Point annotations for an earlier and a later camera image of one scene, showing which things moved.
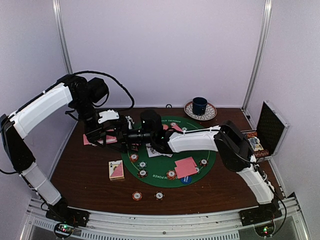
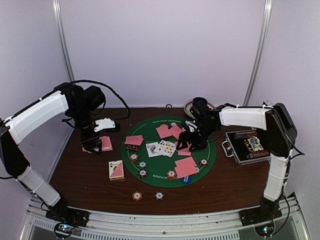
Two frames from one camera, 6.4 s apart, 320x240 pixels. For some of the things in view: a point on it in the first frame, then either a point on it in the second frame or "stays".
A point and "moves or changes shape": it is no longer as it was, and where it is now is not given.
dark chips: x=142 y=173 stays
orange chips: x=171 y=174 stays
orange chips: x=134 y=157 stays
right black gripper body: x=128 y=136 to x=200 y=136
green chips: x=142 y=164 stays
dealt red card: x=86 y=141 moves or changes shape
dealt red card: x=187 y=164 stays
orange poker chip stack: x=137 y=195 stays
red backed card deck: x=109 y=139 to x=106 y=145
